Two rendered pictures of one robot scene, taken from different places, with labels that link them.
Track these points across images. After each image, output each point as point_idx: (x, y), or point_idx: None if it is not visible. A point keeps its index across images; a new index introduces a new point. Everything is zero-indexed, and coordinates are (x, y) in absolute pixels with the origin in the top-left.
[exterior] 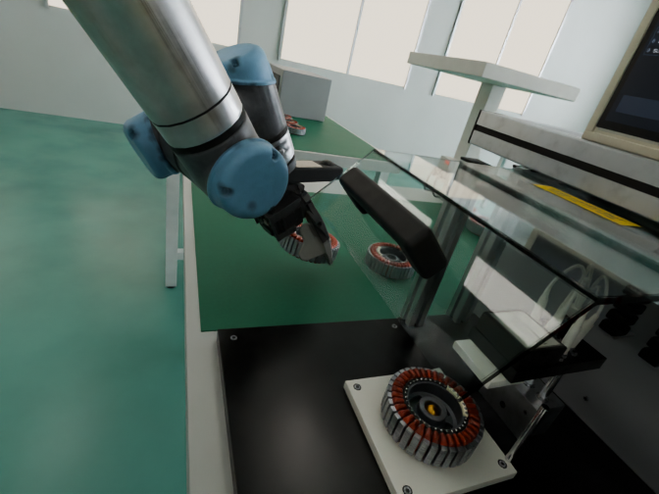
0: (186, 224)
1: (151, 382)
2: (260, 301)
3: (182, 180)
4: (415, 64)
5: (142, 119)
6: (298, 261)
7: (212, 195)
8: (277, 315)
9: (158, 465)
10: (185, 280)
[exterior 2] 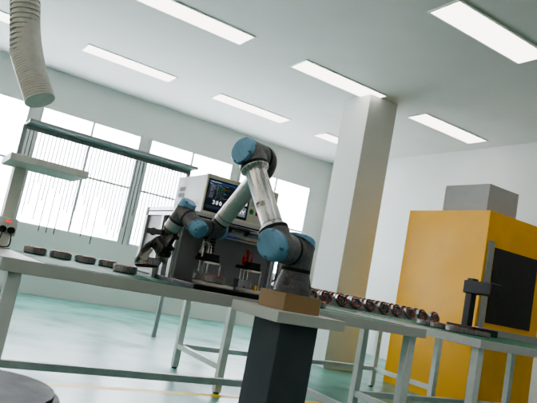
0: (113, 275)
1: None
2: (169, 283)
3: (26, 265)
4: (21, 161)
5: (204, 222)
6: (133, 276)
7: (224, 235)
8: (174, 284)
9: None
10: (164, 284)
